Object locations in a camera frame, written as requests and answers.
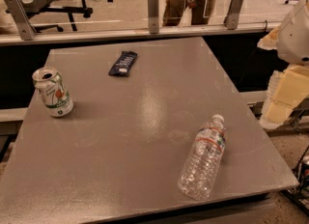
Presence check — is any metal bracket post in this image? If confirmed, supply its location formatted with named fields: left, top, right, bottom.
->
left=147, top=0, right=159, bottom=34
left=4, top=0, right=36, bottom=41
left=224, top=0, right=243, bottom=30

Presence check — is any right metal bracket post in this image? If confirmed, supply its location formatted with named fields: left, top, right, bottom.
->
left=224, top=0, right=243, bottom=30

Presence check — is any green white soda can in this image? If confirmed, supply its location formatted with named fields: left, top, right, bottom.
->
left=32, top=67, right=73, bottom=118

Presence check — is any black wire rack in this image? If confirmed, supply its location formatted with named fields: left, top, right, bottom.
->
left=281, top=146, right=309, bottom=217

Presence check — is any middle metal bracket post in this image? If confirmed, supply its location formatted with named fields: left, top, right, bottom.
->
left=147, top=0, right=159, bottom=34

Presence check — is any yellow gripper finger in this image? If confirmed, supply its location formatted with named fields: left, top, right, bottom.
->
left=259, top=65, right=309, bottom=129
left=257, top=27, right=279, bottom=50

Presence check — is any dark blue snack bar wrapper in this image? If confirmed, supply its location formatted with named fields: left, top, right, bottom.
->
left=108, top=51, right=137, bottom=77

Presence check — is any clear plastic water bottle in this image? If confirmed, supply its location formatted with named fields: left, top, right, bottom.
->
left=178, top=114, right=226, bottom=200

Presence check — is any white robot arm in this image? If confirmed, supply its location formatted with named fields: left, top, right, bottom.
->
left=258, top=0, right=309, bottom=129

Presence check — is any left metal bracket post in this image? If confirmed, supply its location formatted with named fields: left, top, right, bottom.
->
left=4, top=0, right=36, bottom=41

